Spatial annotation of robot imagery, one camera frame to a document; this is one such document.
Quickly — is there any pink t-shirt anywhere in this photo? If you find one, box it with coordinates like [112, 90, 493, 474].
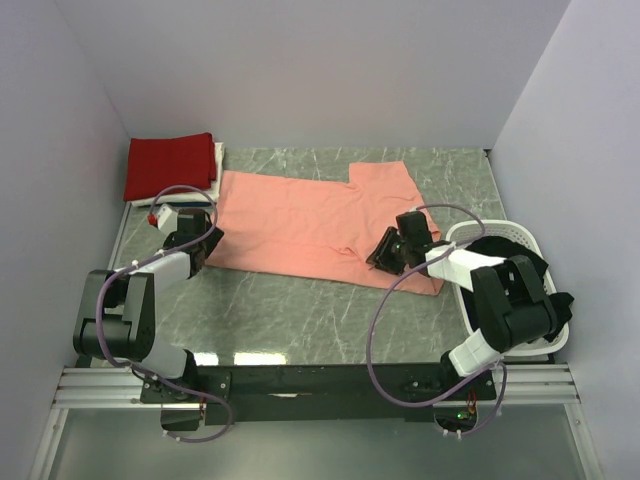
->
[206, 162, 424, 289]

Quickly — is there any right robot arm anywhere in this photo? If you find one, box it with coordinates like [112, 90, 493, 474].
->
[366, 210, 560, 399]

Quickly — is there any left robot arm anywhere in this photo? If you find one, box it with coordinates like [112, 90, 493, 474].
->
[73, 205, 224, 402]

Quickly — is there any folded blue t-shirt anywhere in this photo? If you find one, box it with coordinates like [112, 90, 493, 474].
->
[132, 201, 210, 208]

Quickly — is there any folded white t-shirt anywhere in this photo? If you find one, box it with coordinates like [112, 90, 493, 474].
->
[131, 142, 226, 205]

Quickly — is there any folded red t-shirt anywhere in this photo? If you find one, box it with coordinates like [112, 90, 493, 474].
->
[123, 132, 217, 202]

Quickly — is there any black t-shirt in basket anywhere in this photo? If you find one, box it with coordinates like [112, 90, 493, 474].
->
[466, 231, 574, 358]

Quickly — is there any black base beam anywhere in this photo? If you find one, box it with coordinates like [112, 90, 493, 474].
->
[140, 363, 497, 431]

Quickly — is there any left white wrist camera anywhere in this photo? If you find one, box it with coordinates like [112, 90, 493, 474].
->
[147, 204, 179, 235]

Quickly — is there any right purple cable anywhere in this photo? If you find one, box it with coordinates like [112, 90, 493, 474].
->
[365, 202, 509, 439]

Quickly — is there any purple cable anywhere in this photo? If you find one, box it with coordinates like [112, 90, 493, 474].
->
[365, 202, 509, 439]
[94, 185, 236, 446]

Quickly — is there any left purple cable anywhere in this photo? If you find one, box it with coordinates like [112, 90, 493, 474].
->
[94, 185, 236, 446]

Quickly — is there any aluminium frame rail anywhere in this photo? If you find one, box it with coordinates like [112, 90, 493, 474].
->
[27, 367, 146, 480]

